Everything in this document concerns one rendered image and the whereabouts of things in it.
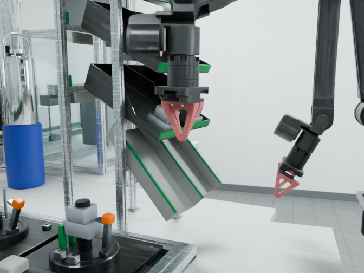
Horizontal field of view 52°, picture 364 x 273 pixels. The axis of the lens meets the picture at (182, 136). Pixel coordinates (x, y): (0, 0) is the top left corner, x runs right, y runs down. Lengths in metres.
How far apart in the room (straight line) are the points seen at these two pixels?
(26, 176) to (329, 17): 1.29
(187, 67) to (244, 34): 3.54
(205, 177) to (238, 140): 3.08
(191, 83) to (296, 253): 0.63
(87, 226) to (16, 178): 0.98
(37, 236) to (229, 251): 0.50
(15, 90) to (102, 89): 0.72
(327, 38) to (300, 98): 3.05
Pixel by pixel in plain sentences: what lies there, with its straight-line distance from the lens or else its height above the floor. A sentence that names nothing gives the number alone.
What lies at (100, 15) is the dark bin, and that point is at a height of 1.49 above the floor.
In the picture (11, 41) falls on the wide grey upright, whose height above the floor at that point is 1.50.
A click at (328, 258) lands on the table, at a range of 1.12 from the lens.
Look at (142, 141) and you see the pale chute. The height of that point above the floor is 1.16.
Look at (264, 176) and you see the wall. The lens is 4.30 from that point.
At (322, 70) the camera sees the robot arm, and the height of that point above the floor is 1.35.
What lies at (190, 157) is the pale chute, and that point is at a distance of 1.18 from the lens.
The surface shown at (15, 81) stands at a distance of 1.67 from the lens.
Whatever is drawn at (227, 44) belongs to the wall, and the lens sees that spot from 4.20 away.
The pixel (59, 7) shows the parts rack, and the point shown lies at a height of 1.51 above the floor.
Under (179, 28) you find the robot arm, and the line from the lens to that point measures 0.66.
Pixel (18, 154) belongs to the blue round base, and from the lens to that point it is 1.69.
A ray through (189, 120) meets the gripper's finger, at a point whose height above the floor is 1.26.
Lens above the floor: 1.35
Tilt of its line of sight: 10 degrees down
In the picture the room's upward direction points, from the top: straight up
